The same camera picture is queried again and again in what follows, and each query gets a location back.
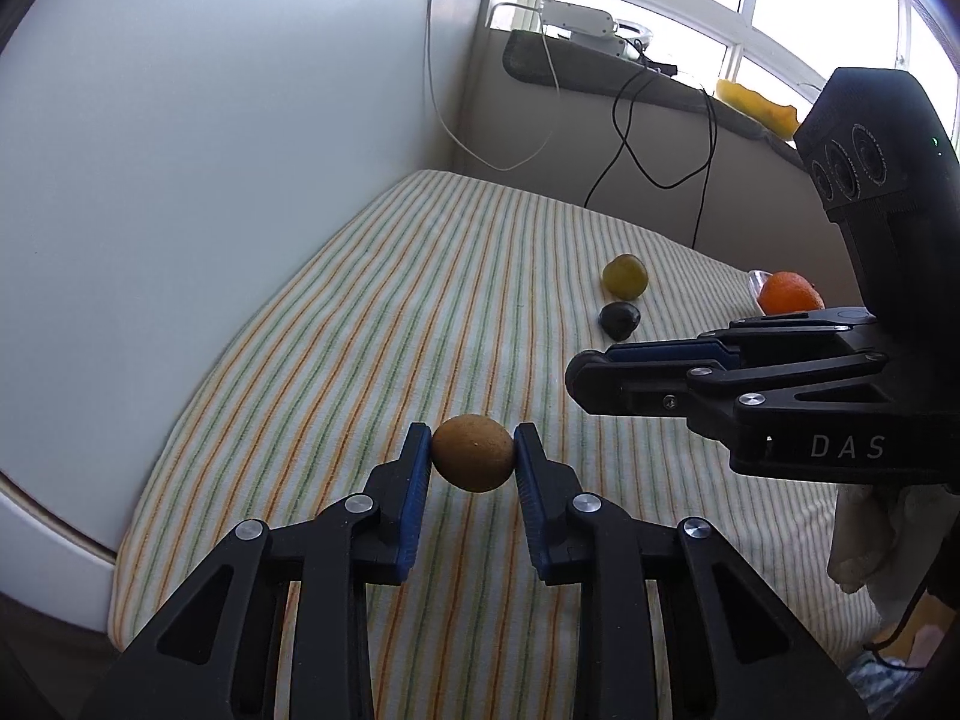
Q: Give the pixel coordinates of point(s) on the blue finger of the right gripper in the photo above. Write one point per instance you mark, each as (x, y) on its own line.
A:
(607, 388)
(706, 351)

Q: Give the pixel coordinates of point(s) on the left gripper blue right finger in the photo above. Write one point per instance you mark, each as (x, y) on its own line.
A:
(534, 479)

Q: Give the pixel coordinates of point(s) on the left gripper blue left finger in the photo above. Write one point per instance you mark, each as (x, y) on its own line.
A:
(415, 469)

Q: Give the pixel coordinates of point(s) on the small tan fruit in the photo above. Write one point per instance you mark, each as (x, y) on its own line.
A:
(473, 453)

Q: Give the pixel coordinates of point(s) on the floral white plate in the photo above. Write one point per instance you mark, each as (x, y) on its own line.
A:
(756, 280)

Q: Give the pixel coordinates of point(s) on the small mandarin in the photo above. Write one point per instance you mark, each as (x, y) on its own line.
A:
(786, 292)

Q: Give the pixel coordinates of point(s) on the right hand white glove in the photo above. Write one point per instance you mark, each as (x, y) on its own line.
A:
(884, 540)

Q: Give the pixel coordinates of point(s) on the dark purple plum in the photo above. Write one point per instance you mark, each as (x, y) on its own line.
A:
(619, 319)

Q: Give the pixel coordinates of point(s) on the green yellow plum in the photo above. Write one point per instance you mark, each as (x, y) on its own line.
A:
(625, 277)

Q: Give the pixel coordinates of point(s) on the striped table cloth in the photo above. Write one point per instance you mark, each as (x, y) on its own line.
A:
(458, 303)

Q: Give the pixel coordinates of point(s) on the grey window sill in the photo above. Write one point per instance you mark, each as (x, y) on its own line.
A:
(531, 58)

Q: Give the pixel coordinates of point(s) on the white power strip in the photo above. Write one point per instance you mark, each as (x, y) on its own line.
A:
(587, 27)

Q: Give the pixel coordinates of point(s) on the white cabinet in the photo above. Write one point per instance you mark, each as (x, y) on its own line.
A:
(166, 165)

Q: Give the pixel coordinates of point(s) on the white window frame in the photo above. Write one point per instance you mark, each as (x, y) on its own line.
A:
(786, 49)

